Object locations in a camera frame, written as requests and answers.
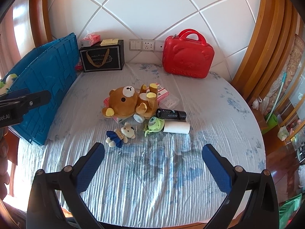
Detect white paper roll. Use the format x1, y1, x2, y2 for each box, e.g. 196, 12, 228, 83
163, 120, 190, 134

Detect black garbage bag roll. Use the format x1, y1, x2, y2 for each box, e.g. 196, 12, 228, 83
156, 108, 187, 120

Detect yellow flat box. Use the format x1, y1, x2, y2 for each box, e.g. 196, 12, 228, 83
100, 38, 120, 46

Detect red plush toy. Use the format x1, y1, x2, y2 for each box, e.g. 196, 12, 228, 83
162, 29, 215, 79

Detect pink tissue pack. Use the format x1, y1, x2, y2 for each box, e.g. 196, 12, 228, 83
104, 97, 134, 124
80, 32, 102, 47
146, 83, 170, 102

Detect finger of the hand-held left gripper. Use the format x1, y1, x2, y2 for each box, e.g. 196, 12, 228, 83
0, 88, 30, 101
0, 90, 51, 112

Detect small bear doll blue dress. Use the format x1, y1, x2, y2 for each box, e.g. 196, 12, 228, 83
105, 122, 137, 148

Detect clear plastic bag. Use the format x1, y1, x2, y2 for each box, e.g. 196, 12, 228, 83
158, 95, 180, 109

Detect person's left hand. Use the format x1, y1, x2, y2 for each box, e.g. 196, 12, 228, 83
0, 127, 18, 172

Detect white wall switch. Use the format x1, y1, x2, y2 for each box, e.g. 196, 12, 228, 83
129, 39, 143, 51

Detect brown bear plush toy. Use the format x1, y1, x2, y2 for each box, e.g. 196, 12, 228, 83
101, 83, 160, 118

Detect black gift bag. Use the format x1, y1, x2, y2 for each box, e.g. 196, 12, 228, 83
79, 40, 125, 73

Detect white plastic bottle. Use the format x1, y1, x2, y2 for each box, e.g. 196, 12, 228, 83
133, 113, 146, 124

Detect wooden headboard frame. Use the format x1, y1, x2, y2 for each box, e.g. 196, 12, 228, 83
231, 0, 301, 101
29, 0, 54, 48

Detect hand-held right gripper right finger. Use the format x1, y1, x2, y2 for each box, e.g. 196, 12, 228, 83
201, 144, 284, 229

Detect light blue pole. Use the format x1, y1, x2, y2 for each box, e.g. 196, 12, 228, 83
269, 73, 287, 122

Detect blue plastic crate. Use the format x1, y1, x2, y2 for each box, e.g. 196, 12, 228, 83
8, 32, 79, 146

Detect patterned curtain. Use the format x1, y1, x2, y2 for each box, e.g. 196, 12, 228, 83
285, 35, 305, 89

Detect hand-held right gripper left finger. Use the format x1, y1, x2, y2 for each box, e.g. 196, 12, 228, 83
27, 142, 106, 229

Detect green one-eyed monster plush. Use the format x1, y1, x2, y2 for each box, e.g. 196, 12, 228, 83
143, 116, 165, 137

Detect green frog plush toy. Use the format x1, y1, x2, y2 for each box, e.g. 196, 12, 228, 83
0, 73, 18, 94

